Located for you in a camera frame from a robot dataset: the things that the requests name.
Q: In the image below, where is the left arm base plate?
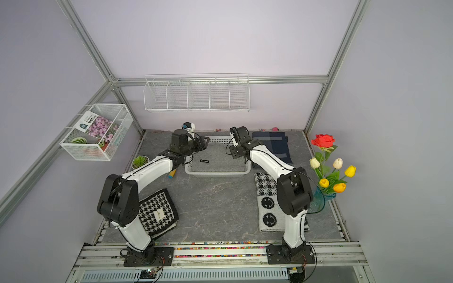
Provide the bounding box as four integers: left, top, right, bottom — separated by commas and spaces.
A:
120, 246, 175, 267

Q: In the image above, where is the white wire wall shelf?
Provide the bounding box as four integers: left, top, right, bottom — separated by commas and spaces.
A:
143, 73, 251, 112

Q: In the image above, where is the grey scarf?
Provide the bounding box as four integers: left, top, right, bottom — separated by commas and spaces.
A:
192, 143, 247, 173

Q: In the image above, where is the white plastic basket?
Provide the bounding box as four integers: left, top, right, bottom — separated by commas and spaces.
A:
185, 136, 251, 178

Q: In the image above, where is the black white houndstooth scarf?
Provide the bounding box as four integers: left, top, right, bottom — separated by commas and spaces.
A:
139, 188, 179, 239

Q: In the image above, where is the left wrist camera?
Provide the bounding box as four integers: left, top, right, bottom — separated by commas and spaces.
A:
182, 122, 195, 138

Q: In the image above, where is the white mesh wall basket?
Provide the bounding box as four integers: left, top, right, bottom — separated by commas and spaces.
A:
60, 103, 133, 161

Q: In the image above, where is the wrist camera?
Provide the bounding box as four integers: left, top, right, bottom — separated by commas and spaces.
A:
230, 127, 238, 147
182, 122, 195, 138

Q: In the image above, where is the small potted green plant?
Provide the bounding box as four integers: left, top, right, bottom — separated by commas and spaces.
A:
132, 156, 150, 170

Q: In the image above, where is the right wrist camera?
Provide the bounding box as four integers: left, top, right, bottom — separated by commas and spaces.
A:
230, 127, 238, 147

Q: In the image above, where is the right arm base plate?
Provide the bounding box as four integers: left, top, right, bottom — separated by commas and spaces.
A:
265, 244, 315, 265

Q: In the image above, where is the smiley houndstooth white scarf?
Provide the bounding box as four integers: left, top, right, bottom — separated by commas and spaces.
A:
254, 171, 310, 233

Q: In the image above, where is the flower seed packet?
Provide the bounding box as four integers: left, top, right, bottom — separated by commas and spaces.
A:
74, 111, 119, 143

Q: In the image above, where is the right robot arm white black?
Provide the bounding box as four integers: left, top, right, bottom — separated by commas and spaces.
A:
230, 126, 313, 250

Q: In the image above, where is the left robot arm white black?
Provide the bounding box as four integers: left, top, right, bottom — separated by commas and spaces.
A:
97, 129, 210, 253

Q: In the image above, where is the green toy shovel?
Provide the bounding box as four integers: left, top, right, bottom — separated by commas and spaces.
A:
168, 169, 176, 179

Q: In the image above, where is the blue glass vase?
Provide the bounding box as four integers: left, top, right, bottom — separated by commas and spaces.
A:
309, 188, 336, 214

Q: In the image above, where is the navy striped folded scarf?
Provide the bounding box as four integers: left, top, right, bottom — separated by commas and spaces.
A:
252, 132, 293, 164

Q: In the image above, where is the artificial flower bouquet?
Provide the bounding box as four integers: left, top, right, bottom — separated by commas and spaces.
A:
310, 134, 357, 198

